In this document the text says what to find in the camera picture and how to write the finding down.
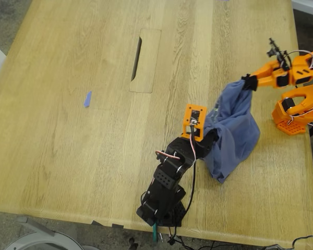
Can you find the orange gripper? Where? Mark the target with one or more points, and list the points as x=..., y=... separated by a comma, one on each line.
x=266, y=77

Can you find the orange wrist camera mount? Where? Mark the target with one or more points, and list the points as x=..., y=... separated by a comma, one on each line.
x=188, y=107

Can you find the grey chair base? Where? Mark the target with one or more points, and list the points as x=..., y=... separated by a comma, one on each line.
x=49, y=237

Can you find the green table clamp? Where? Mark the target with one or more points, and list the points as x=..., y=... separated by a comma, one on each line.
x=154, y=233

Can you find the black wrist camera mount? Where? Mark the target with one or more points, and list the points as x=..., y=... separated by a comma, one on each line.
x=271, y=52

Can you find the white furniture panel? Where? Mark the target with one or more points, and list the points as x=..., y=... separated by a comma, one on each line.
x=307, y=5

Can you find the black floor caster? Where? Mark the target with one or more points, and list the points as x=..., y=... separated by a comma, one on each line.
x=133, y=244

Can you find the blue printed T-shirt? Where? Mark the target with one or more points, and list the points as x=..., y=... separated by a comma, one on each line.
x=232, y=135

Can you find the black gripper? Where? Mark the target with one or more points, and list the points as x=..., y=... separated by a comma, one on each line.
x=208, y=142

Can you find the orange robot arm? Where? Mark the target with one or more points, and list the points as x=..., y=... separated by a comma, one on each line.
x=284, y=114

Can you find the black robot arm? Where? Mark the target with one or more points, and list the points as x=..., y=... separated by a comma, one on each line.
x=159, y=198

